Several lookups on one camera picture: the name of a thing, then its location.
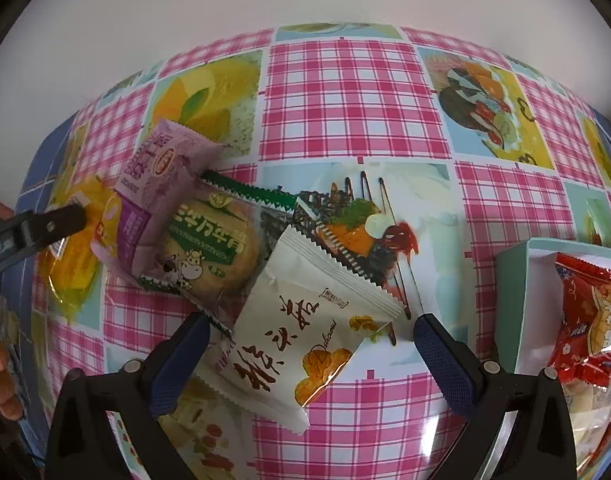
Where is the red flower print packet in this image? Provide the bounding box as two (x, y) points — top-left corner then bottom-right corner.
(545, 252), (611, 391)

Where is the white packet with orange print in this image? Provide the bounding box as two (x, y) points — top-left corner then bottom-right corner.
(196, 225), (403, 433)

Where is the white box with teal rim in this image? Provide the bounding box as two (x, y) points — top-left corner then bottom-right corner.
(495, 237), (611, 480)

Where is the purple snack packet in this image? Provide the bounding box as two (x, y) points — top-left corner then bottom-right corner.
(90, 117), (226, 286)

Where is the yellow jelly packet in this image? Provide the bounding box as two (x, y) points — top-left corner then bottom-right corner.
(33, 175), (124, 323)

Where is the person's left hand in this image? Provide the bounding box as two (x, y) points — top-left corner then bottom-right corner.
(0, 292), (25, 422)

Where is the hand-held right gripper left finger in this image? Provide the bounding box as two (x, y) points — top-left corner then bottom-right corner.
(44, 311), (212, 480)

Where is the clear green-edged biscuit packet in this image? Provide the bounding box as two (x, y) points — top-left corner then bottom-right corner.
(138, 170), (296, 336)

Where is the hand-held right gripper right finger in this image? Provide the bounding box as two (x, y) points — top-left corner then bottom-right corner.
(413, 312), (579, 480)

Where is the pink checkered printed tablecloth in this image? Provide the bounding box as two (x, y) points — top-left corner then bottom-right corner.
(13, 21), (611, 480)

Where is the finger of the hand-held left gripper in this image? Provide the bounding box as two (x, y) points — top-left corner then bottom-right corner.
(0, 203), (89, 281)

